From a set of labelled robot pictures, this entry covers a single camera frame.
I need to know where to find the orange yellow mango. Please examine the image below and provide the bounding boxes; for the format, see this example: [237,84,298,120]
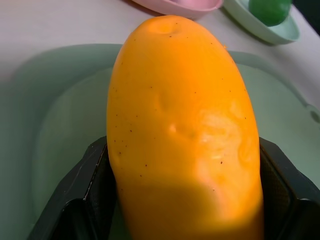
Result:
[106,14,266,240]

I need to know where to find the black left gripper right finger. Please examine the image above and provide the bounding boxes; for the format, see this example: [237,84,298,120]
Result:
[258,136,320,240]

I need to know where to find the pink plate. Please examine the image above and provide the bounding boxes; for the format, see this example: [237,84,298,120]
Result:
[129,0,224,20]

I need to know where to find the small green bowl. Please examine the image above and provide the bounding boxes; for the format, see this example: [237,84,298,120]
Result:
[222,0,301,46]

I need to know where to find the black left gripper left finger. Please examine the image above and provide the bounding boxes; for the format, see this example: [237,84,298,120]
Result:
[27,136,126,240]

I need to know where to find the large pale green tray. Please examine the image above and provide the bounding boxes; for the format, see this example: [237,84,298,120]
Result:
[0,43,320,240]

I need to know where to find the green round fruit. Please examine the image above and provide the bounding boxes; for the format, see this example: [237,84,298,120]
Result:
[248,0,293,27]

